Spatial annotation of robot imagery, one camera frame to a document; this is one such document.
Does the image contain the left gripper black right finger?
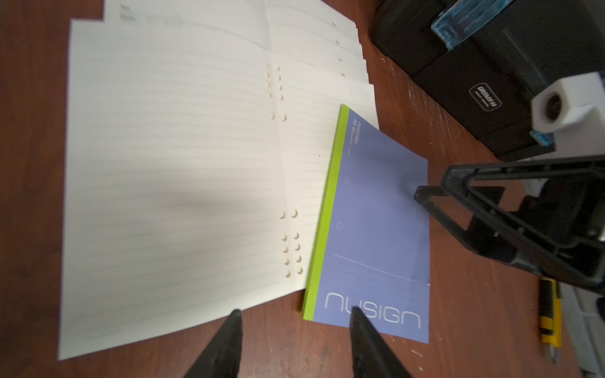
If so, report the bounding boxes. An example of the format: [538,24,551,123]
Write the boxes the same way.
[349,306,412,378]

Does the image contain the black grey toolbox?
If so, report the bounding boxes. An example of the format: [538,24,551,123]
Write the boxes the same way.
[371,1,604,162]

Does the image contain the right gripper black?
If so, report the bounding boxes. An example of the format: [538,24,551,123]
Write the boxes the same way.
[414,155,604,293]

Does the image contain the purple nusign notebook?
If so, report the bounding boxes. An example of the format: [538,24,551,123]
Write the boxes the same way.
[302,106,430,343]

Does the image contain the lined notebook green cover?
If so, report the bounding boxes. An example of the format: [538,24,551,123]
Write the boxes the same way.
[58,20,377,360]

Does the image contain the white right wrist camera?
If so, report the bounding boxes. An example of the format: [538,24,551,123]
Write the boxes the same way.
[531,72,604,160]

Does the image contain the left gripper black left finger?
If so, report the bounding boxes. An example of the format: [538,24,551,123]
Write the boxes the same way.
[184,310,243,378]

